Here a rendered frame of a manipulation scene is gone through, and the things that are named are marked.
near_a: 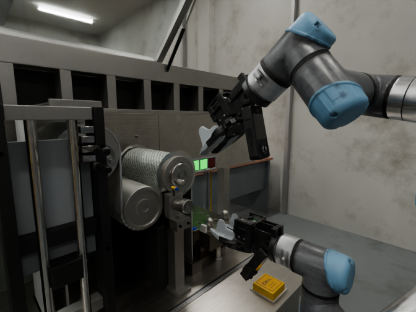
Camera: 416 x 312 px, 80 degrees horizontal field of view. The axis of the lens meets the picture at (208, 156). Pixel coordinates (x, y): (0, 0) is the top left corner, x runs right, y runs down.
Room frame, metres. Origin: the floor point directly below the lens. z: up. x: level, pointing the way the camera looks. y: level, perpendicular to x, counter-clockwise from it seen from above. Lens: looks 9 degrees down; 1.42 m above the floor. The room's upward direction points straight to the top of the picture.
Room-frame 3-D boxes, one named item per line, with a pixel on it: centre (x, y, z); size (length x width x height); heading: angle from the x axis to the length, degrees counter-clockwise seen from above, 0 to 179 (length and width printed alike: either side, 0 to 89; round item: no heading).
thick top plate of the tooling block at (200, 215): (0.98, 0.08, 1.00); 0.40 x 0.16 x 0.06; 45
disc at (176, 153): (0.74, 0.09, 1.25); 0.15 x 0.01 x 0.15; 135
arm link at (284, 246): (0.54, -0.19, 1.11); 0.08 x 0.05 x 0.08; 135
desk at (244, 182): (3.32, -0.12, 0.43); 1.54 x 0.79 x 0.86; 134
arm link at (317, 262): (0.48, -0.24, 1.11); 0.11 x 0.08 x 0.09; 45
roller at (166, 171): (0.82, 0.18, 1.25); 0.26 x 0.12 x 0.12; 45
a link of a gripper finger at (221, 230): (0.65, -0.04, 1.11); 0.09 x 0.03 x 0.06; 54
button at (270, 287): (0.69, -0.19, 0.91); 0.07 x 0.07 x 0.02; 45
